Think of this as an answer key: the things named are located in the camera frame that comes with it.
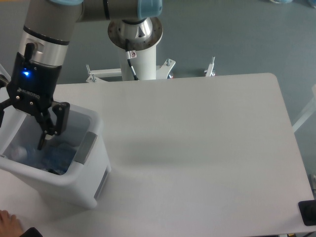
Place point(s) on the white table leg frame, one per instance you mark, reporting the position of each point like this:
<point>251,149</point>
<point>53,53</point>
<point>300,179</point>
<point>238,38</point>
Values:
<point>306,112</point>

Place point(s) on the black sleeve forearm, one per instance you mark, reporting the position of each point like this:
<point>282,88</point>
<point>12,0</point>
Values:
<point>31,232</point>

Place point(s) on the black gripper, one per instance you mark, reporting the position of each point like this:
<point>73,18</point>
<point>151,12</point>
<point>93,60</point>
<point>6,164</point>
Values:
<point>31,91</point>

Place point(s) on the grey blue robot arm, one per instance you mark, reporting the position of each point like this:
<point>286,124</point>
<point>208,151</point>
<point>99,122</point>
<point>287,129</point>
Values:
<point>47,31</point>

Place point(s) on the clear plastic water bottle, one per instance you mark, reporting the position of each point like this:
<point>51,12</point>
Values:
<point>52,159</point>

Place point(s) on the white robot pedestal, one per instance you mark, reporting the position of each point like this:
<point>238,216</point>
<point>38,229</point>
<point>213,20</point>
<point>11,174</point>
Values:
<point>138,56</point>

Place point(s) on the person's bare hand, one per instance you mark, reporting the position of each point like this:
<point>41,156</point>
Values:
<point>10,225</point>

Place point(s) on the white trash can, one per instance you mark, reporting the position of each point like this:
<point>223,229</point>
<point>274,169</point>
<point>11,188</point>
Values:
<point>72,167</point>

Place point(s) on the black object at table edge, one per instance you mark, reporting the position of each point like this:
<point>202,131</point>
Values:
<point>308,212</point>

